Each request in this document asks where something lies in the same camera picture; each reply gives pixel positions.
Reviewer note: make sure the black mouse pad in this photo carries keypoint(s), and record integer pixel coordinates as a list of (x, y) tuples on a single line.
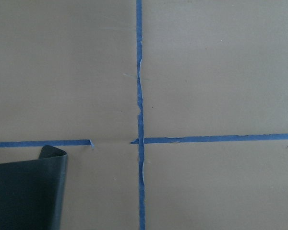
[(31, 192)]

